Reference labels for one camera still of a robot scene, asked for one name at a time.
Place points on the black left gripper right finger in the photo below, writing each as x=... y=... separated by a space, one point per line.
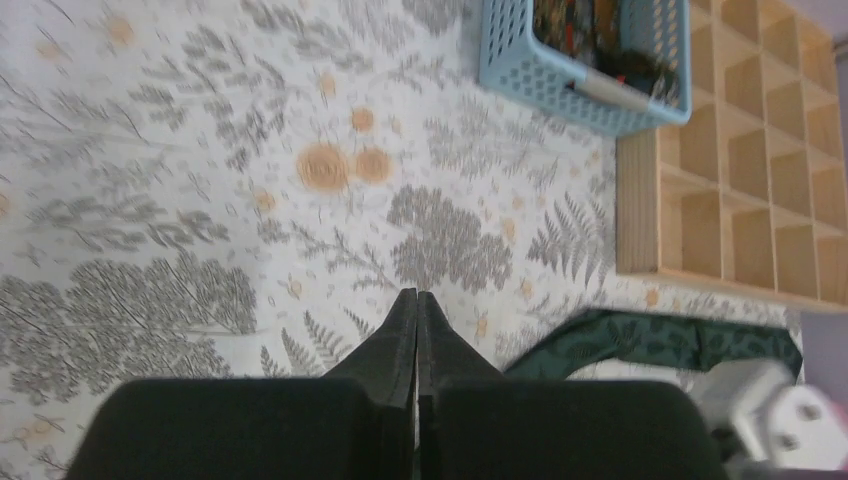
x=475 y=423

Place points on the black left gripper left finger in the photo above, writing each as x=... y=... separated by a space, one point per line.
x=355 y=422

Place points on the dark green leaf tie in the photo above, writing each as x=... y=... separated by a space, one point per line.
x=680 y=342

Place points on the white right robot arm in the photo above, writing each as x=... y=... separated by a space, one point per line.
x=768 y=425

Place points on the wooden compartment tray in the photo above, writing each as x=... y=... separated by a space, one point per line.
x=750 y=196

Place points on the light blue plastic basket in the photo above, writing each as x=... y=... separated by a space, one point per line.
x=514 y=63

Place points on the orange grey floral tie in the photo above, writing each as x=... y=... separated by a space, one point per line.
x=628 y=66

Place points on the black gold patterned tie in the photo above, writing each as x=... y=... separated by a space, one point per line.
x=567 y=26

